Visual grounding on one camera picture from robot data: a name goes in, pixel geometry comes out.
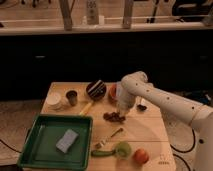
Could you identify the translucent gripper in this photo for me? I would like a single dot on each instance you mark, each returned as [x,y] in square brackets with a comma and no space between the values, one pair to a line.
[124,105]

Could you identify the dark red grape bunch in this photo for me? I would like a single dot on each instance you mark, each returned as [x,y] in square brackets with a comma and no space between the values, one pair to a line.
[113,117]

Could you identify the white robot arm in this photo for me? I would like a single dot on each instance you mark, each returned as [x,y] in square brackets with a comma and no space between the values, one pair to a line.
[195,114]

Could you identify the orange plate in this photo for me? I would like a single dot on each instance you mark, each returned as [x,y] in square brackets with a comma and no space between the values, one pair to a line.
[112,93]

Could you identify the dark brown bowl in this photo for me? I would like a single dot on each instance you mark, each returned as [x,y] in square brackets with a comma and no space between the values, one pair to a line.
[100,93]

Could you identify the striped black white object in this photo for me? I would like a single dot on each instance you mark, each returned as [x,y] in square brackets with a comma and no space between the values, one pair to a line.
[98,85]

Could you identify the silver fork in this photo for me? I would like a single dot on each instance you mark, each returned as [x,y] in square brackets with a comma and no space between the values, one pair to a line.
[104,141]

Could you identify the green measuring scoop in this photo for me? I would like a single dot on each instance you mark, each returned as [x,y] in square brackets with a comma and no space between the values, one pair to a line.
[121,150]

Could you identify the dark metal cup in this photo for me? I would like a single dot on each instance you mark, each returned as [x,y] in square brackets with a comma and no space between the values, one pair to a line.
[72,97]

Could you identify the orange tomato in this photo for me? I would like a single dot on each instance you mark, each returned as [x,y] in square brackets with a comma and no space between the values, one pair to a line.
[140,156]

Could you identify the white small bowl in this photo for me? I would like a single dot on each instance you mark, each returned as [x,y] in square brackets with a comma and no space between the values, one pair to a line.
[54,100]

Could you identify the blue-grey sponge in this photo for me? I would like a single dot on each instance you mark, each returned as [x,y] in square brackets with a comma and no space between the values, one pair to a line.
[66,141]

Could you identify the green plastic tray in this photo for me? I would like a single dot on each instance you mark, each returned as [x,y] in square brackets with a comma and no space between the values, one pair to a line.
[40,151]

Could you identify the black ladle white handle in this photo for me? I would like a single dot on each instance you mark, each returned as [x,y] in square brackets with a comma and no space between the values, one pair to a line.
[141,105]

